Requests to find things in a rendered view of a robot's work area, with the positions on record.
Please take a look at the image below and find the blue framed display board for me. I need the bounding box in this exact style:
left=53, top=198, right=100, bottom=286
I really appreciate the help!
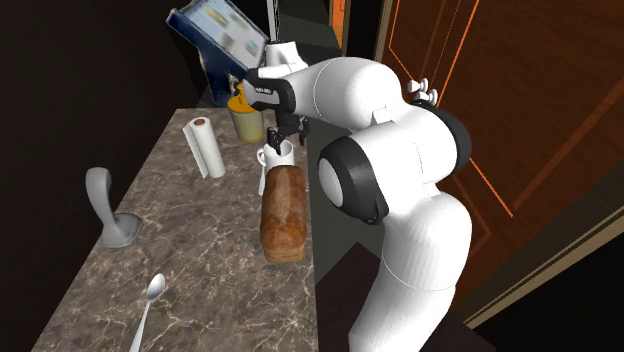
left=165, top=0, right=270, bottom=109

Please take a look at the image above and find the silver spoon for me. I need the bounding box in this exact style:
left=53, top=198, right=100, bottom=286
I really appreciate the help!
left=128, top=272, right=167, bottom=352

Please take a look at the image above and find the brown bread loaf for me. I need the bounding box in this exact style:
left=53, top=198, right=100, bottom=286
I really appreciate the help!
left=259, top=165, right=309, bottom=265

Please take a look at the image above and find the white paper towel roll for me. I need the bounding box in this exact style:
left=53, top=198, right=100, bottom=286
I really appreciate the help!
left=182, top=116, right=227, bottom=180

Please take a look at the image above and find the brown wooden door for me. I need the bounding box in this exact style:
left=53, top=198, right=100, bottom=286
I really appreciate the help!
left=374, top=0, right=624, bottom=329

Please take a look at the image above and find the grey curved faucet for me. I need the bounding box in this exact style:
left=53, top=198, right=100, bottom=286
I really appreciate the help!
left=85, top=166, right=145, bottom=249

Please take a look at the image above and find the white mug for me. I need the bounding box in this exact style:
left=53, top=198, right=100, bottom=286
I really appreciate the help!
left=256, top=140, right=297, bottom=197

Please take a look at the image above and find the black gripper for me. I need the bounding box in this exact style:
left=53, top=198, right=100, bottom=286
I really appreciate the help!
left=266, top=110, right=311, bottom=157

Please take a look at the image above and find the yellow lidded jar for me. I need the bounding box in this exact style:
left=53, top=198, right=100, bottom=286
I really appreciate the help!
left=228, top=83, right=265, bottom=144

